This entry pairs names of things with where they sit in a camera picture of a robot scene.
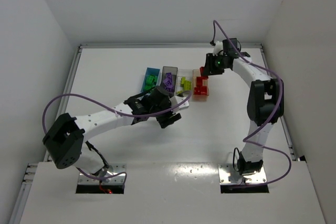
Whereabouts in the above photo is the red flower lego brick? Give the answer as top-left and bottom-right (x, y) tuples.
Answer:
(193, 76), (209, 96)

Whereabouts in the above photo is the purple butterfly lego brick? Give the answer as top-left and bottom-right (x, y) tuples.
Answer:
(164, 82), (175, 92)

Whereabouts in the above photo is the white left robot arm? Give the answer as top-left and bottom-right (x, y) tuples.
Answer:
(43, 86), (189, 180)

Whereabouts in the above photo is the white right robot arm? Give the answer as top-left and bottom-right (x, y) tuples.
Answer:
(200, 38), (284, 175)

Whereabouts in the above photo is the amber transparent container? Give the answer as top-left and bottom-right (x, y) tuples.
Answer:
(192, 69), (209, 102)

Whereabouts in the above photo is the smoky grey container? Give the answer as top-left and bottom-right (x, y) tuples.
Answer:
(160, 66), (178, 95)

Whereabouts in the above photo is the clear transparent container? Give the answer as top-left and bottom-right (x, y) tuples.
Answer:
(175, 69), (193, 95)

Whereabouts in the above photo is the blue container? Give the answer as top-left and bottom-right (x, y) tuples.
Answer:
(141, 68), (160, 92)

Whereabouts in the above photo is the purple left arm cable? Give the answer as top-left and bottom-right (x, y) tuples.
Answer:
(42, 90), (192, 183)

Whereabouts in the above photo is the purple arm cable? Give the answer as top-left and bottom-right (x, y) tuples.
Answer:
(42, 90), (192, 183)
(212, 20), (292, 187)

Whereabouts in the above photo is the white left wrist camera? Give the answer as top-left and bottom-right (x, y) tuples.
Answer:
(170, 96), (190, 113)

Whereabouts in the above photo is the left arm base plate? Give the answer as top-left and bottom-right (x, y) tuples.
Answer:
(78, 164), (127, 189)

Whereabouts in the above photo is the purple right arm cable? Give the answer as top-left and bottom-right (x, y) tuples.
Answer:
(212, 20), (292, 187)

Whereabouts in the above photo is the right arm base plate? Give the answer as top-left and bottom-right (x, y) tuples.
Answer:
(218, 163), (267, 186)

